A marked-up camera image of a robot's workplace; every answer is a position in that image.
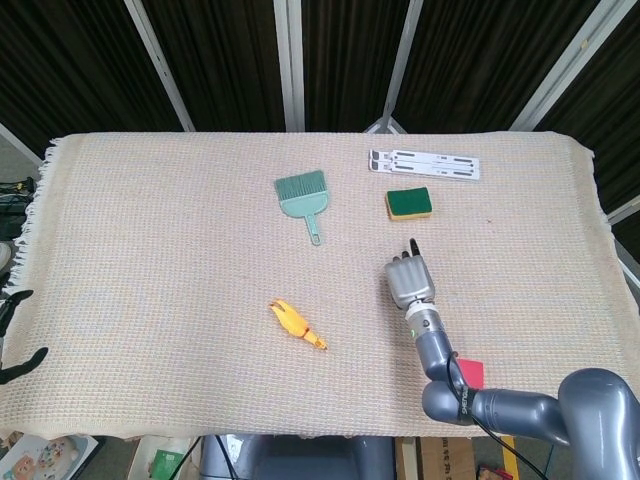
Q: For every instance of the green yellow scouring sponge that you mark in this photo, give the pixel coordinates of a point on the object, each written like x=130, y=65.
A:
x=409, y=201

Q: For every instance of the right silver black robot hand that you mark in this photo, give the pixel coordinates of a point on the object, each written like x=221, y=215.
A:
x=410, y=280

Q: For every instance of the colourful cartoon picture box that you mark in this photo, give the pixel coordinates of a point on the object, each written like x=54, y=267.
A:
x=45, y=457

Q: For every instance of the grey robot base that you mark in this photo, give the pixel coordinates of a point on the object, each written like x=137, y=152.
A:
x=310, y=460

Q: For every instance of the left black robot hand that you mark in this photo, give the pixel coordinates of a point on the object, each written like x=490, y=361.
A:
x=17, y=369

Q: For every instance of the yellow rubber chicken toy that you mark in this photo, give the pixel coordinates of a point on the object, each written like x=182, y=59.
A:
x=294, y=324

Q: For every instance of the green packet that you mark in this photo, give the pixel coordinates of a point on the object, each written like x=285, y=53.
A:
x=167, y=465

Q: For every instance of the brown cardboard box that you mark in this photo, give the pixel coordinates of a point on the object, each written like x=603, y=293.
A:
x=445, y=460

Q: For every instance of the white metal frame post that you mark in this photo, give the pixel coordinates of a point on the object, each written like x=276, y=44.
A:
x=160, y=65
x=625, y=211
x=292, y=65
x=567, y=65
x=20, y=145
x=400, y=60

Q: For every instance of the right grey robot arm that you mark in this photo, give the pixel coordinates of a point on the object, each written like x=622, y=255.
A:
x=510, y=407

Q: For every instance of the beige woven fringed tablecloth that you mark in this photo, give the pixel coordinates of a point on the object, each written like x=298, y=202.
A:
x=175, y=280

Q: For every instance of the pink foam cube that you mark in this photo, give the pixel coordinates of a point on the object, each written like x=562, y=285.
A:
x=474, y=374

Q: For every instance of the white folding laptop stand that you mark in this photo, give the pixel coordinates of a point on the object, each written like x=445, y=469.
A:
x=425, y=165

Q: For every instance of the teal plastic hand brush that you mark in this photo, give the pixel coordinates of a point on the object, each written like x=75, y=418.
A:
x=300, y=202

